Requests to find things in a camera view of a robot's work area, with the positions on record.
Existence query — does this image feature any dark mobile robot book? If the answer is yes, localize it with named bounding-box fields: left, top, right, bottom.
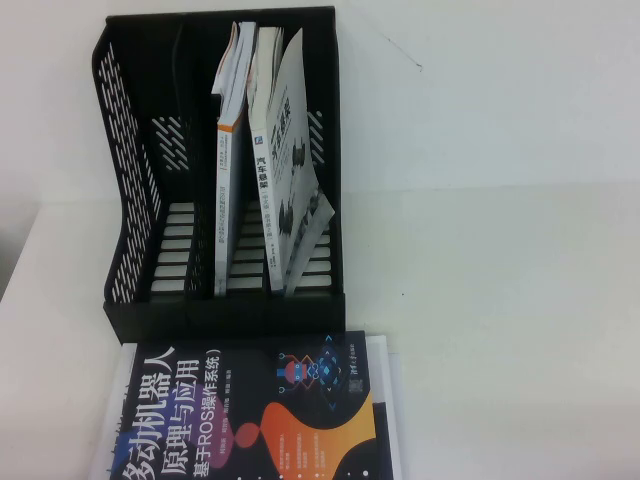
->
left=102, top=329, right=390, bottom=480

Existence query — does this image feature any white book orange spine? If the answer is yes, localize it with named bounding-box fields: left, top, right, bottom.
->
left=210, top=20, right=259, bottom=297

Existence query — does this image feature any white car suspension book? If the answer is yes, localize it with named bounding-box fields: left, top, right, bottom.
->
left=246, top=25, right=337, bottom=296

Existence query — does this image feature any black plastic book stand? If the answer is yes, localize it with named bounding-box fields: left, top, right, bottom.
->
left=91, top=5, right=348, bottom=346

